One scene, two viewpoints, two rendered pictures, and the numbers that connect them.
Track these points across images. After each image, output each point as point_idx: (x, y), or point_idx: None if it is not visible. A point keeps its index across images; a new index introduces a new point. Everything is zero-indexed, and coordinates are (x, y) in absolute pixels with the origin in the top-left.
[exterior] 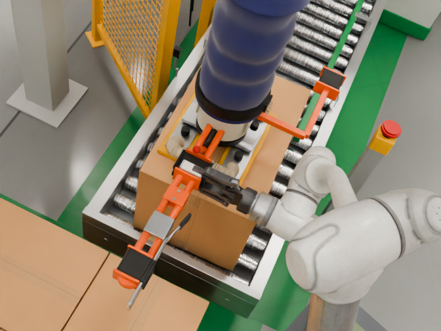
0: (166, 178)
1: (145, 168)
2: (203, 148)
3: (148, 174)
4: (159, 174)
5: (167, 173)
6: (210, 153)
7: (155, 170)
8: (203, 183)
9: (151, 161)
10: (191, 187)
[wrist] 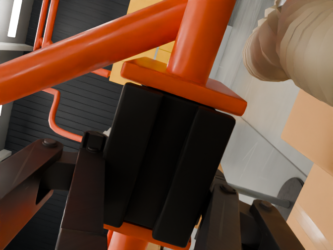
0: (318, 150)
1: (288, 127)
2: (71, 42)
3: (290, 143)
4: (308, 137)
5: (324, 126)
6: (189, 7)
7: (303, 126)
8: (157, 219)
9: (302, 98)
10: (110, 247)
